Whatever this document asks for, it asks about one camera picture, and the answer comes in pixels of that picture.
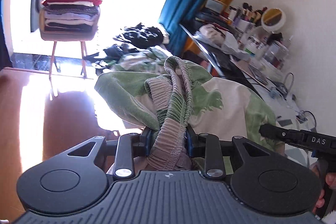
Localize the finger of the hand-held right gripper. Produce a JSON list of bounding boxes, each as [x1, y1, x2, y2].
[[259, 123, 304, 147]]

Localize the green white patterned cloth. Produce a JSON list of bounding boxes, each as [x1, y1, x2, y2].
[[110, 46, 172, 73]]

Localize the clear glass jar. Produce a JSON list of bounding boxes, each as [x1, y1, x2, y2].
[[264, 42, 289, 68]]

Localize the person's right hand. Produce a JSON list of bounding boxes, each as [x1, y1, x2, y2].
[[309, 161, 336, 210]]

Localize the geometric patterned table mat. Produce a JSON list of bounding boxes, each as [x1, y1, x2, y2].
[[270, 93, 320, 170]]

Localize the crumpled white plastic wrap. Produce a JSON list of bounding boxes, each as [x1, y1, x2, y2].
[[223, 31, 250, 61]]

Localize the cream cloth bag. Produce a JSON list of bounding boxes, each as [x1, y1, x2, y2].
[[199, 23, 229, 44]]

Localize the beige slipper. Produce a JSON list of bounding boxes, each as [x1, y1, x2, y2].
[[92, 60, 109, 69]]

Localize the white makeup brush holder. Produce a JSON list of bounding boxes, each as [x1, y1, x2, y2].
[[238, 2, 263, 31]]

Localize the black looped cable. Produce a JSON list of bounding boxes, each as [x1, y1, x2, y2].
[[298, 110, 317, 133]]

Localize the beige chair wooden legs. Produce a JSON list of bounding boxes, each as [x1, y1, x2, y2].
[[39, 8, 102, 78]]

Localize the stack of folded clothes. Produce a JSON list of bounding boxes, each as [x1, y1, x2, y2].
[[41, 0, 103, 33]]

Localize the pile of dark clothes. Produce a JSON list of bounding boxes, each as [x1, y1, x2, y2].
[[104, 22, 165, 58]]

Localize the round white makeup mirror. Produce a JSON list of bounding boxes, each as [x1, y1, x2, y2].
[[261, 8, 287, 33]]

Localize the washing machine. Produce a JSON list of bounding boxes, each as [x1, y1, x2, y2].
[[30, 0, 53, 33]]

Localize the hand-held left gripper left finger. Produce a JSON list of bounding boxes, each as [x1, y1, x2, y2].
[[66, 128, 153, 180]]

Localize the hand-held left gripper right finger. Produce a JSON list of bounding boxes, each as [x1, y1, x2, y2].
[[185, 125, 275, 180]]

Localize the tan notebook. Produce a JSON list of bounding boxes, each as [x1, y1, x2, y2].
[[238, 60, 270, 86]]

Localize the green pink patterned pajama pants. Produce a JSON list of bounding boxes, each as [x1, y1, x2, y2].
[[94, 56, 286, 171]]

